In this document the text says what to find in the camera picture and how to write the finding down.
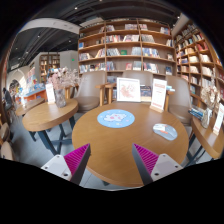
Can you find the large wooden bookshelf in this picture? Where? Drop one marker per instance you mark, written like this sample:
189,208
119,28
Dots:
127,44

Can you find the left oval wooden table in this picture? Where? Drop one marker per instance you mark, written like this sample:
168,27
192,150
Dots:
46,116

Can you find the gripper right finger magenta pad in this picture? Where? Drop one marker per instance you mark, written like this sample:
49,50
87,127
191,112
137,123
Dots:
152,166

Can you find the white sign stand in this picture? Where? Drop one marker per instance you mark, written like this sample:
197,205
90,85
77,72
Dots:
158,95

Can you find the round blue mouse pad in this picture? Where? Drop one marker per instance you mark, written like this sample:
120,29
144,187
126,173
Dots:
116,118

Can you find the glass vase with flowers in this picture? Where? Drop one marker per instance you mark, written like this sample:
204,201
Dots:
61,78

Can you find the right wooden table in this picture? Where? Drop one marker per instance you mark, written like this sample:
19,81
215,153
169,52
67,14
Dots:
213,144

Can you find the white sign on right table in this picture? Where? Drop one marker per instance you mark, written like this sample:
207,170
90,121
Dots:
219,119

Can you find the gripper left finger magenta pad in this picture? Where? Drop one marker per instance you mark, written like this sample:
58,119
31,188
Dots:
70,167

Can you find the right side wooden bookshelf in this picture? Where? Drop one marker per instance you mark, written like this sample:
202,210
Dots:
198,62

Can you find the beige armchair left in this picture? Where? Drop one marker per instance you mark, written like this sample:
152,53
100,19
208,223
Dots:
91,90

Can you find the round wooden table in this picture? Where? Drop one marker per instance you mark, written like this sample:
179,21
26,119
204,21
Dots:
111,157

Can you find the distant wooden bookshelf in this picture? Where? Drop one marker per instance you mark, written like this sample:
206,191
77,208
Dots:
48,62

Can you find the white framed picture card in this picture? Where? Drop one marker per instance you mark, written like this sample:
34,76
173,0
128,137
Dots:
128,90

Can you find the dried flower vase right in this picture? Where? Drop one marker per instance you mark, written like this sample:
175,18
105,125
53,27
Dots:
210,95

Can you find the small white sign left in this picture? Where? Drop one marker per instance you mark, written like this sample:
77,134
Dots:
50,93

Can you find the beige armchair right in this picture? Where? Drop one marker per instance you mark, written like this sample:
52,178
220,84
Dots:
180,101

